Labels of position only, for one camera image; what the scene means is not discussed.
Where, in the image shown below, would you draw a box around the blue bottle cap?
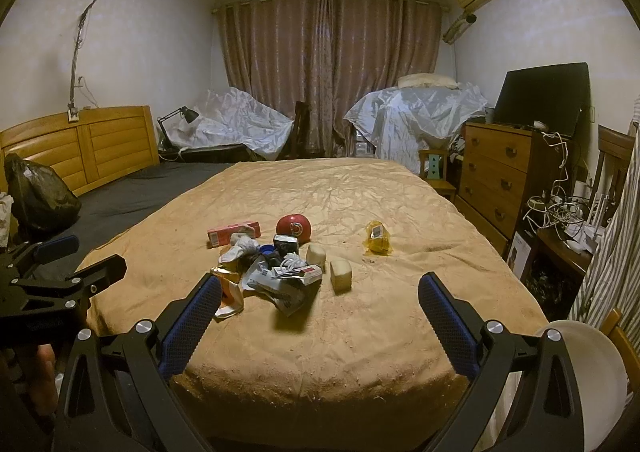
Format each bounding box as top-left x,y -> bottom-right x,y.
259,245 -> 276,257

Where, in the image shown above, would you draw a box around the left silver plastic cover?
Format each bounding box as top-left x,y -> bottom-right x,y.
176,88 -> 294,160

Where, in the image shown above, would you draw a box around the black desk lamp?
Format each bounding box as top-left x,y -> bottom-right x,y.
156,106 -> 200,153

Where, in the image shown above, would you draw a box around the black television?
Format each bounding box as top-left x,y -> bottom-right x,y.
494,62 -> 591,139

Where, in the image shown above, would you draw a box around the black garbage bag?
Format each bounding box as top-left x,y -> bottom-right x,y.
4,154 -> 81,239

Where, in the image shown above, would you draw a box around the brown curtain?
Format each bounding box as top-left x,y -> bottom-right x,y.
216,0 -> 444,157

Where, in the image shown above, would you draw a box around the tangled white cables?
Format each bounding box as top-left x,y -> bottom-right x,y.
522,131 -> 601,243

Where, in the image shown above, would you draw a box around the orange white wrapper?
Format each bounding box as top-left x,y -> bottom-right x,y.
210,268 -> 244,321

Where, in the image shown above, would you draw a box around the yellow plastic wrapper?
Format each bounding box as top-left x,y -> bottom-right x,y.
363,220 -> 393,256

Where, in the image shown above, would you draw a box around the wooden headboard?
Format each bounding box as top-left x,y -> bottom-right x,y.
1,105 -> 160,196

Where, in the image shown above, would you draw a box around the pink red box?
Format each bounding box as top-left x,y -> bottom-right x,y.
207,221 -> 260,248

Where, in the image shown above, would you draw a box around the small wooden chair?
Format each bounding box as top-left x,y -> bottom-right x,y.
419,149 -> 457,201

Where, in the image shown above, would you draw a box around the striped cloth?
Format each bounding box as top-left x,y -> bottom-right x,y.
569,95 -> 640,358

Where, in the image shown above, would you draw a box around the dark grey mattress sheet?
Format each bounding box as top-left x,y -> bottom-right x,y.
35,163 -> 229,281

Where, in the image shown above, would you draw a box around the wooden dresser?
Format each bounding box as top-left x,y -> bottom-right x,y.
454,123 -> 568,256

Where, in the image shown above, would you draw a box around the silver plastic cover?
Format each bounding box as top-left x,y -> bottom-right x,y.
344,82 -> 488,173
176,88 -> 294,160

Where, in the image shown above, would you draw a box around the white paper package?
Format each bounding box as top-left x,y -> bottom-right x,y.
241,253 -> 323,316

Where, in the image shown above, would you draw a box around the right silver plastic cover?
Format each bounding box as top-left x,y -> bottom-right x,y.
344,82 -> 488,173

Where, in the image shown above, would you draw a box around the white trash bucket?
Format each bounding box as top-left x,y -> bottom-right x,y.
536,320 -> 627,451

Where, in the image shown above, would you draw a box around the beige sponge block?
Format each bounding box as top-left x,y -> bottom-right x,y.
331,258 -> 352,294

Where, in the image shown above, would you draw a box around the tan bed blanket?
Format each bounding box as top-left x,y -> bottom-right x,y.
79,157 -> 549,442

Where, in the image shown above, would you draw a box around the red round container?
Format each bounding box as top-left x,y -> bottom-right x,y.
276,213 -> 312,245

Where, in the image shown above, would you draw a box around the grey balled sock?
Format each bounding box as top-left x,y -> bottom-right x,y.
218,234 -> 260,264

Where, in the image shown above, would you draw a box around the small black box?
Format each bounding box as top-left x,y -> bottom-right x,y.
273,234 -> 299,258

